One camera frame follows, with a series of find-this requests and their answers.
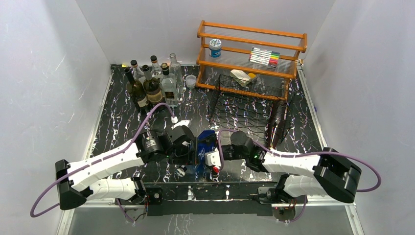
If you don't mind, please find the blue glass bottle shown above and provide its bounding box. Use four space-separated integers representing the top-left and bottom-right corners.
175 130 217 177

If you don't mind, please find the green wine bottle silver capsule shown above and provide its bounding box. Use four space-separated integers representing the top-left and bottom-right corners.
142 65 164 106

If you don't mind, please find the square clear whisky bottle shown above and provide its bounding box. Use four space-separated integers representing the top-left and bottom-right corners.
161 63 179 107

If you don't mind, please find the dark green wine bottle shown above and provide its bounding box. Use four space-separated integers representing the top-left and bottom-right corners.
124 68 150 114

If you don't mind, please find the tall clear glass bottle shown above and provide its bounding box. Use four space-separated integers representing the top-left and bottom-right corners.
169 53 184 100

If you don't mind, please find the round clear liquor bottle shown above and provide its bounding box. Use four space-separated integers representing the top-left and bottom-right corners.
150 55 163 81

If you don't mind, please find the small clear bottle dark cap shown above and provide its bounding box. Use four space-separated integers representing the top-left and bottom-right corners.
130 60 145 83

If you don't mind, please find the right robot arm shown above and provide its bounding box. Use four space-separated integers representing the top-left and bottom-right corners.
205 131 361 204

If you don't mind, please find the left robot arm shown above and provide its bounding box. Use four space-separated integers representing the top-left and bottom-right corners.
55 120 196 210

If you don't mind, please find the small clear plastic cup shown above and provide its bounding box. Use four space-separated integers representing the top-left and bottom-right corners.
185 75 197 89

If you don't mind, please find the cream cardboard box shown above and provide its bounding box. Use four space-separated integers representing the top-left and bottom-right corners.
230 70 251 87

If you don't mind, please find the orange wooden shelf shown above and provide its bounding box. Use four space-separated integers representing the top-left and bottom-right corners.
196 20 308 100

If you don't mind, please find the pack of coloured markers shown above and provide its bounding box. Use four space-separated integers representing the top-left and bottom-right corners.
249 47 280 68

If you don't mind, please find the blue lidded jar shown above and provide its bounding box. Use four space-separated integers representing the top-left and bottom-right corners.
208 39 222 58

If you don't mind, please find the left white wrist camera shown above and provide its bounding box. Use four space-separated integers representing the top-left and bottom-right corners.
171 117 191 129

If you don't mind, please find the black wire wine rack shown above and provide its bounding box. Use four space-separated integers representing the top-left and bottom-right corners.
207 74 291 146

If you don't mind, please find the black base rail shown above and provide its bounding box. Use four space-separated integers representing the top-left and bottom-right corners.
65 181 356 217

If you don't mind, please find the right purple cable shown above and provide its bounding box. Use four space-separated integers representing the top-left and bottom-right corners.
217 129 382 224

